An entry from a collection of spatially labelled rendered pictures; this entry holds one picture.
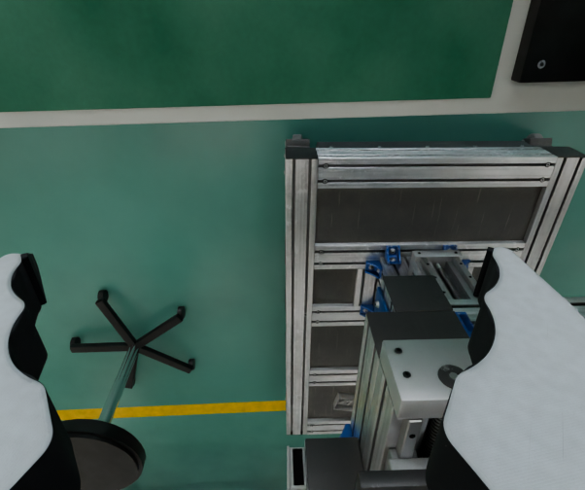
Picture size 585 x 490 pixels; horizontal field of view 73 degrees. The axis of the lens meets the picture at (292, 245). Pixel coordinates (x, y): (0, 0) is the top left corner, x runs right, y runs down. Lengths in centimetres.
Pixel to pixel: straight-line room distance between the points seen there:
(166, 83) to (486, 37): 38
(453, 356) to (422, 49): 37
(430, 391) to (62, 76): 55
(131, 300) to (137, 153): 63
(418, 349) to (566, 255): 141
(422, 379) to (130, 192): 119
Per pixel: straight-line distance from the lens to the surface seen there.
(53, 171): 154
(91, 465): 153
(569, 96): 64
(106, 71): 55
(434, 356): 52
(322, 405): 180
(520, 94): 60
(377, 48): 52
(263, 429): 230
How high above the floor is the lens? 126
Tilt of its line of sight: 58 degrees down
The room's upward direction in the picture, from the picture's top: 176 degrees clockwise
